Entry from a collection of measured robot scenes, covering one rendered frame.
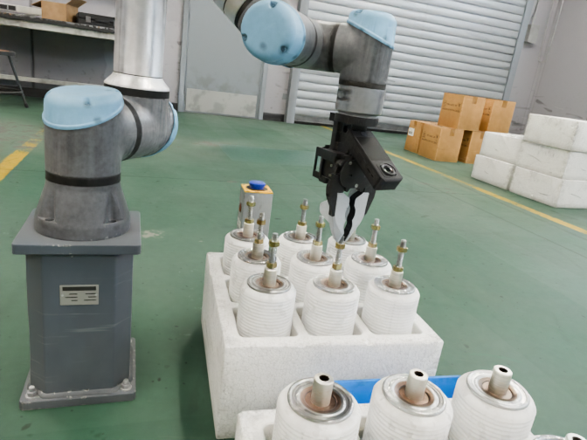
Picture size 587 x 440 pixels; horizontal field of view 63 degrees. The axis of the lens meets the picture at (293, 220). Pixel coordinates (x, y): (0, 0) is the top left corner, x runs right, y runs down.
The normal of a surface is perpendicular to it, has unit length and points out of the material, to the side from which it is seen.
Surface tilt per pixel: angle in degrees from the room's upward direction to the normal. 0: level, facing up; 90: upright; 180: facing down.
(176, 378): 0
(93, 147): 90
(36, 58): 90
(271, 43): 90
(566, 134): 90
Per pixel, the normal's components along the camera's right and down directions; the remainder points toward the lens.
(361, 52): -0.30, 0.25
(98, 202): 0.66, 0.00
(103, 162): 0.79, 0.28
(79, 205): 0.29, 0.02
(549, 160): -0.94, -0.02
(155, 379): 0.13, -0.95
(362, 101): -0.04, 0.29
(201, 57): 0.30, 0.32
